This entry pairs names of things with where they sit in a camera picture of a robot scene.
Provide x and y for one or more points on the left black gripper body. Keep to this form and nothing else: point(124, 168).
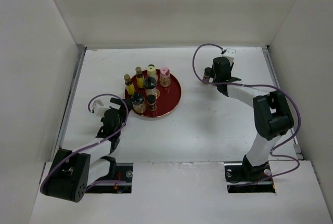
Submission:
point(122, 111)

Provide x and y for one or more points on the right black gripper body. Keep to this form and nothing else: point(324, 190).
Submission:
point(214, 74)

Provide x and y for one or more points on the dark lid nut jar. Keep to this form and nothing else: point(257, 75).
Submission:
point(138, 103)

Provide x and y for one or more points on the yellow label bottle front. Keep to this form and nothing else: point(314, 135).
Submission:
point(129, 85)

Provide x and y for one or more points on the yellow label bottle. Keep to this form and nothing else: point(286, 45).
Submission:
point(129, 85)
point(139, 77)

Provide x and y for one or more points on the black cap spice jar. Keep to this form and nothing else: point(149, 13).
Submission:
point(206, 75)
point(152, 102)

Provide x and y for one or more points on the black grinder top jar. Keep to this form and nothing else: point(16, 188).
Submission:
point(150, 86)

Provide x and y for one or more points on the pink lid spice jar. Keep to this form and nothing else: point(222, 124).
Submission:
point(165, 77)

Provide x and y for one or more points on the cream squeeze bottle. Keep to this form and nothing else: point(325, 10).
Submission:
point(152, 72)

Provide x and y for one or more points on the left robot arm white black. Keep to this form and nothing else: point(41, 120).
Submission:
point(75, 173)

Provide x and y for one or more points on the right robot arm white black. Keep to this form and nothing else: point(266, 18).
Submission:
point(272, 116)

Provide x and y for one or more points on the red round tray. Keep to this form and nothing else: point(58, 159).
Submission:
point(167, 101)

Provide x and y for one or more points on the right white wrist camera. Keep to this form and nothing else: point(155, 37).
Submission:
point(230, 54)

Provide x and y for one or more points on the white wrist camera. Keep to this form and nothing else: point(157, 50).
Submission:
point(230, 54)
point(98, 108)

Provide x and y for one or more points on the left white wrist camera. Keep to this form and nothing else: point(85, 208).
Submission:
point(98, 108)

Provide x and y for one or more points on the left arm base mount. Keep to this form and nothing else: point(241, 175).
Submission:
point(108, 176)

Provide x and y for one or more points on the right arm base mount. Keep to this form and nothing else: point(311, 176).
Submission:
point(246, 180)

